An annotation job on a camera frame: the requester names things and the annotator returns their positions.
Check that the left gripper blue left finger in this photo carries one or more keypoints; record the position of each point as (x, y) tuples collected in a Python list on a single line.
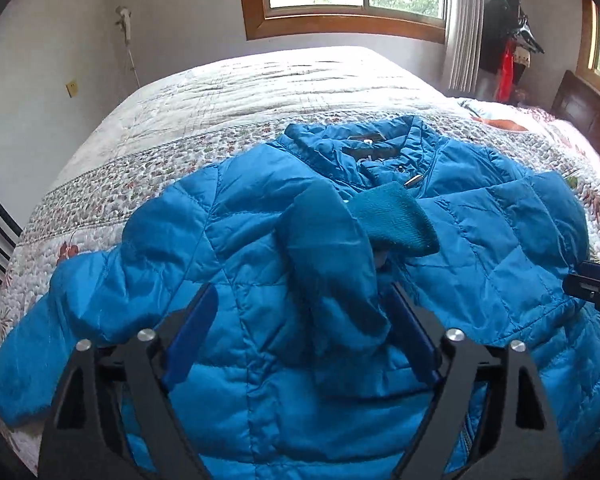
[(182, 334)]

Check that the coat rack with clothes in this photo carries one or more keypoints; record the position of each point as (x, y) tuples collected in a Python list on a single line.
[(505, 29)]

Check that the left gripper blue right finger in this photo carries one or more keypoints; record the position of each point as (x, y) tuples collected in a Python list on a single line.
[(414, 328)]

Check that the floral quilted bedspread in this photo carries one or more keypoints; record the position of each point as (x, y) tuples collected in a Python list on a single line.
[(194, 119)]

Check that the yellow wall socket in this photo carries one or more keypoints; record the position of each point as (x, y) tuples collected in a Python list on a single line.
[(72, 88)]

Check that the white wall phone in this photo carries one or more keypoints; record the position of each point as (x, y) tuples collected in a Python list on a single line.
[(124, 22)]

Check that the white striped curtain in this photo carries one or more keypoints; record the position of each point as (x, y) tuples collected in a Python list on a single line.
[(462, 46)]

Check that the dark wooden headboard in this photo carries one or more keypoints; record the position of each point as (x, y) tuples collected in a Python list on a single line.
[(578, 102)]

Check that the wooden side window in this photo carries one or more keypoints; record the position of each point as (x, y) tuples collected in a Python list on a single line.
[(588, 65)]

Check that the blue puffer jacket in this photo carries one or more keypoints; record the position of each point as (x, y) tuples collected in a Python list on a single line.
[(301, 375)]

